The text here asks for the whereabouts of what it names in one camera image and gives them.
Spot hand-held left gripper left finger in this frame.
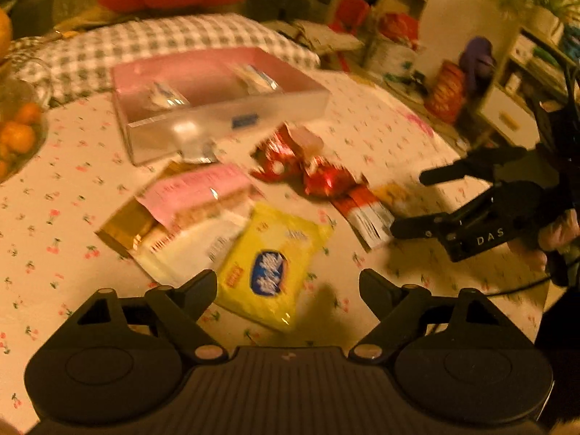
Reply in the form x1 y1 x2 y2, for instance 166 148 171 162
75 269 229 366

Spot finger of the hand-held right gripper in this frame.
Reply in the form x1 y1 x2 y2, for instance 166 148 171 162
419 145 538 187
390 187 499 241

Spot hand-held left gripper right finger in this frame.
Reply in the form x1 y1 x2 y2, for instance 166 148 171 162
348 268 504 366

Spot yellow snack packet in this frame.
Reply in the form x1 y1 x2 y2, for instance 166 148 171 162
213 203 335 332

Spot gold foil packet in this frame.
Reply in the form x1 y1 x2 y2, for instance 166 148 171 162
95 199 159 260

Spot pink label cake packet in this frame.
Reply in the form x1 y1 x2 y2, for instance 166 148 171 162
136 163 266 233

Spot red foil snack packet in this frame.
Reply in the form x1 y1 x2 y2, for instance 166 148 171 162
303 156 364 199
250 124 324 185

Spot silver box with pink inside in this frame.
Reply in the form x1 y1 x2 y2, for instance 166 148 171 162
111 46 331 167

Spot person's right hand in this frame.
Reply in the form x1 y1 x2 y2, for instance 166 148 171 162
507 208 580 273

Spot yellow orange packet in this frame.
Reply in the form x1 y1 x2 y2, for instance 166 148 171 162
372 181 423 218

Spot red white stick packet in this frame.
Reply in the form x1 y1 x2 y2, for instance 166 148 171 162
333 183 396 251

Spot cherry print tablecloth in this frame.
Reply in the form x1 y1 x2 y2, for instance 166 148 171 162
0 70 552 435

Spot white shelf unit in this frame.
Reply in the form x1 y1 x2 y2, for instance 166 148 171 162
471 25 580 148

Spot orange red snack bag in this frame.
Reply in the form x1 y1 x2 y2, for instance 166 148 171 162
426 61 468 124

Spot purple object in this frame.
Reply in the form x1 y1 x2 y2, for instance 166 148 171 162
459 37 496 97

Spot pile of papers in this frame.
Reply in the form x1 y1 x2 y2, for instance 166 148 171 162
290 20 364 54

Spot red plastic stool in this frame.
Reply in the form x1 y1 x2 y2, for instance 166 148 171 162
328 0 371 38

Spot white blue snack packet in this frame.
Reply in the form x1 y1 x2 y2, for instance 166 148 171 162
147 80 190 110

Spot white blue stick packet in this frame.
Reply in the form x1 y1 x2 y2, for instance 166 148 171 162
231 63 284 96

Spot pile of tangerines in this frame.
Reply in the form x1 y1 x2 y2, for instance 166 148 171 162
0 102 45 178

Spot grey checked pillow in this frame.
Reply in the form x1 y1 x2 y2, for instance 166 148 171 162
9 13 321 109

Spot glass bowl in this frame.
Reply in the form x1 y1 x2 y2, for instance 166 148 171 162
0 57 56 183

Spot orange fruit plush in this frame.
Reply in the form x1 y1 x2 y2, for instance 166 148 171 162
0 9 13 57

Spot black cable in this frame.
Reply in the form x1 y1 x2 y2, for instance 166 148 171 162
485 276 552 298

